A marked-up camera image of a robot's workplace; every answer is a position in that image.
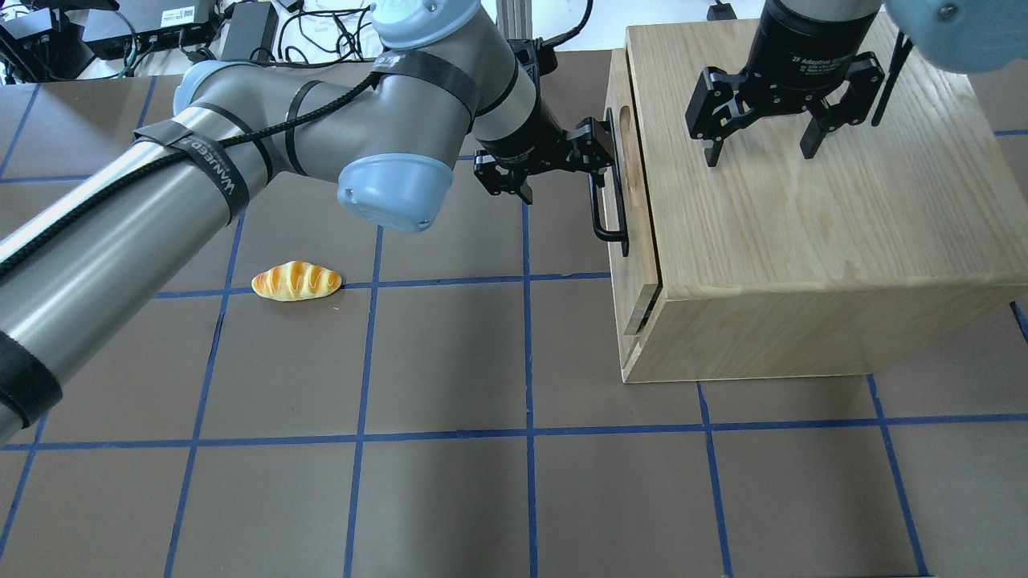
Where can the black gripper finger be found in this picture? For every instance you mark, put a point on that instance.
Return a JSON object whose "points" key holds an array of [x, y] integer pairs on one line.
{"points": [[825, 118], [718, 129]]}

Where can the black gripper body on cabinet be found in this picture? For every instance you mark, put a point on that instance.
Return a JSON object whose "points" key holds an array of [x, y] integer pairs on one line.
{"points": [[799, 44]]}

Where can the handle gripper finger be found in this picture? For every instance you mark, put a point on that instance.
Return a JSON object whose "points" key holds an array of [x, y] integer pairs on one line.
{"points": [[514, 183], [594, 146]]}

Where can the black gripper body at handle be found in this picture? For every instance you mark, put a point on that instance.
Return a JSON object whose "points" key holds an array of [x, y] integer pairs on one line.
{"points": [[524, 138]]}

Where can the black drawer handle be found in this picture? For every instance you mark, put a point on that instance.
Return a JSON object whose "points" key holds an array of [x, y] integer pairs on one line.
{"points": [[597, 181]]}

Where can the wooden drawer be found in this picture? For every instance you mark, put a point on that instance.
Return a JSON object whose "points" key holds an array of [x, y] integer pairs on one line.
{"points": [[636, 279]]}

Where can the wooden drawer cabinet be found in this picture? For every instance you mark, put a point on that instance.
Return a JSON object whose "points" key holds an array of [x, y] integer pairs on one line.
{"points": [[775, 266]]}

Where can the toy bread loaf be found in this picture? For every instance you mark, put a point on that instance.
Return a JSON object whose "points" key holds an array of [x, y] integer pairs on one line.
{"points": [[296, 281]]}

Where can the black power brick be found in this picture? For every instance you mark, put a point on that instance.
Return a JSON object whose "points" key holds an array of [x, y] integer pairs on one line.
{"points": [[251, 29]]}

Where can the black network box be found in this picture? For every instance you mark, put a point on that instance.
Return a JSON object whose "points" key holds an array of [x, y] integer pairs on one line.
{"points": [[142, 25]]}

